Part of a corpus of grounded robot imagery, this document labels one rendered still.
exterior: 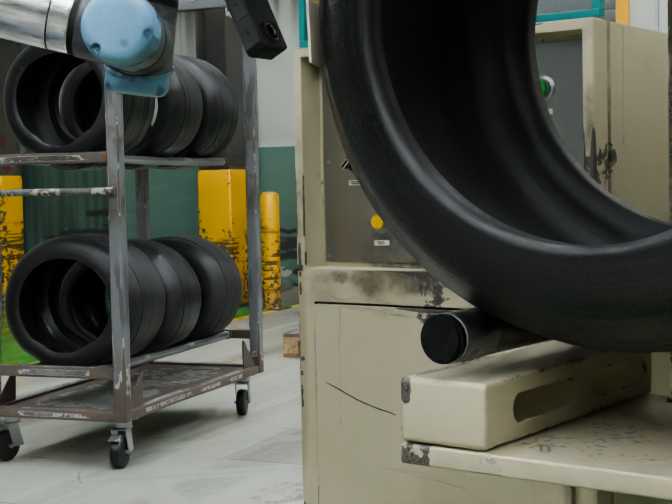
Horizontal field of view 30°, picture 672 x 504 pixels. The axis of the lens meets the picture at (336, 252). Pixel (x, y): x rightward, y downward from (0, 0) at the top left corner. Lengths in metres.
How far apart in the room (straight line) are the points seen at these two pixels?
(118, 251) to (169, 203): 7.17
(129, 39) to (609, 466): 0.63
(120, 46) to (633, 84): 0.91
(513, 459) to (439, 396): 0.09
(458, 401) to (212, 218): 9.92
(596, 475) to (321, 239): 1.18
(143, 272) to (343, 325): 2.82
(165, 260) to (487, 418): 4.14
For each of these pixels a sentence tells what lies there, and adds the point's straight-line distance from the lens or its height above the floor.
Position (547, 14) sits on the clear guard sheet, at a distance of 1.90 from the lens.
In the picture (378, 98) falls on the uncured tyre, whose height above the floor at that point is 1.11.
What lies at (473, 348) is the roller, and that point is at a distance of 1.11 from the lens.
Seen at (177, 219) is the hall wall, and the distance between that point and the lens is 11.77.
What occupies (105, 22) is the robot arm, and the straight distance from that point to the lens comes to 1.30.
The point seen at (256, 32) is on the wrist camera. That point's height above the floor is 1.20.
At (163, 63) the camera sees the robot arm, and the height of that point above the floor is 1.18.
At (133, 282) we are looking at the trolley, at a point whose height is 0.69.
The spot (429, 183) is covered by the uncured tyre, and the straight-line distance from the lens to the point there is 1.08.
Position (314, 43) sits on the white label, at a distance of 1.18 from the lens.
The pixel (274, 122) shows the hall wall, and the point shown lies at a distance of 11.28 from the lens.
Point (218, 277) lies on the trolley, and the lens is 5.50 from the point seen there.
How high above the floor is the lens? 1.04
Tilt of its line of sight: 3 degrees down
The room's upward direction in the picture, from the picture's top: 1 degrees counter-clockwise
